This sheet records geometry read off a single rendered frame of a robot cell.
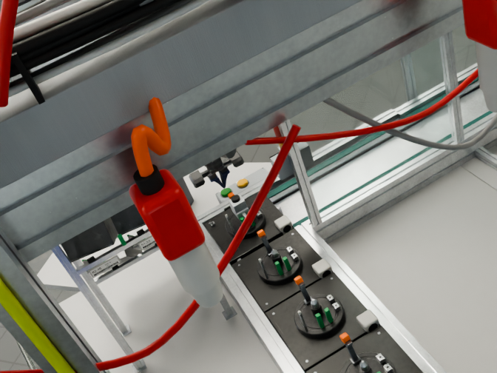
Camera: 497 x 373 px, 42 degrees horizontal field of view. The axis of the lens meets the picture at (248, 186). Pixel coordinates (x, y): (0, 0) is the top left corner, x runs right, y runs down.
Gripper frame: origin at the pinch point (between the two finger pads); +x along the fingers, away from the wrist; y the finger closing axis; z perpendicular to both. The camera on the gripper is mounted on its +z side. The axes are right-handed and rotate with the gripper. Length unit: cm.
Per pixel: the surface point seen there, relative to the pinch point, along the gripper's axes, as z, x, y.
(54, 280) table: 24, 24, 71
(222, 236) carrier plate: -11.9, 12.5, 8.7
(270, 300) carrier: -47.7, 12.4, 6.5
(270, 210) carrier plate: -11.7, 12.5, -10.0
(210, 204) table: 20.9, 23.6, 5.1
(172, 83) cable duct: -120, -102, 15
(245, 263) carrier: -28.9, 12.4, 7.0
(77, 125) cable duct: -121, -103, 25
